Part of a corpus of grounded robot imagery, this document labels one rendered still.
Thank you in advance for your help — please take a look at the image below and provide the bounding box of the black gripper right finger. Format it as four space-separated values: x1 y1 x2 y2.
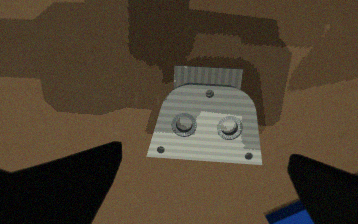
287 154 358 224

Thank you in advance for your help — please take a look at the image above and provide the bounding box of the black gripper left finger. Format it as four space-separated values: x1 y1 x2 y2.
0 141 122 224

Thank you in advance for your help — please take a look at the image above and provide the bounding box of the blue flat bar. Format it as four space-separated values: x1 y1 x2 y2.
265 200 314 224

